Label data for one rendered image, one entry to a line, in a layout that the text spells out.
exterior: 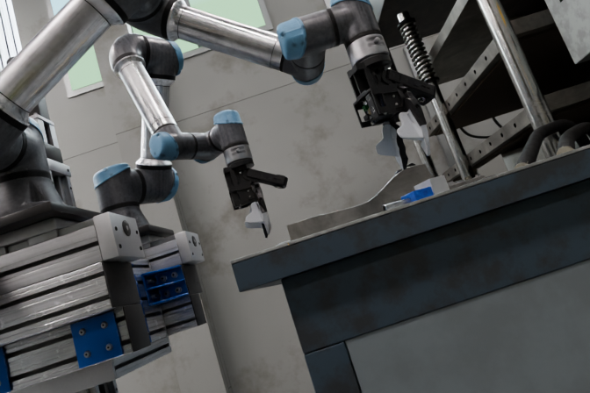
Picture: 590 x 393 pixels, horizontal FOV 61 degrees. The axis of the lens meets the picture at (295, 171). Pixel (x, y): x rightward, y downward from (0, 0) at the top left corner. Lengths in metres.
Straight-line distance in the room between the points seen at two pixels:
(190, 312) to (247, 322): 2.30
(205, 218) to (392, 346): 3.30
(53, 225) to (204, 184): 2.86
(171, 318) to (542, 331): 1.07
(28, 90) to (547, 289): 0.92
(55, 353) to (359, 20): 0.87
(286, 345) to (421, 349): 3.15
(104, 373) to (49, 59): 0.65
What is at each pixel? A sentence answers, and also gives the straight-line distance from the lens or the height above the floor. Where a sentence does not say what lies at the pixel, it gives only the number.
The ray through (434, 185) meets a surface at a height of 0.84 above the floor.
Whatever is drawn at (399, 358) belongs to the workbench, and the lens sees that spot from 0.63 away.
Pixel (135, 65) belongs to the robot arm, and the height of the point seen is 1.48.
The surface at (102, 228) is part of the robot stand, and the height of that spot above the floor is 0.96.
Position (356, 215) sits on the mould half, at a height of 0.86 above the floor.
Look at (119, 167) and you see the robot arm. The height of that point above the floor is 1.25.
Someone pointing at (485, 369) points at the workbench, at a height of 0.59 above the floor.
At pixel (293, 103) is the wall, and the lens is 3.93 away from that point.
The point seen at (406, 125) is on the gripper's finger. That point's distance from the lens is 0.93.
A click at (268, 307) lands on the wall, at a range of 3.76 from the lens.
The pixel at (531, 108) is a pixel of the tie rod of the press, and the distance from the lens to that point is 1.56.
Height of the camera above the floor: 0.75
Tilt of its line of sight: 12 degrees up
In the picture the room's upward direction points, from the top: 18 degrees counter-clockwise
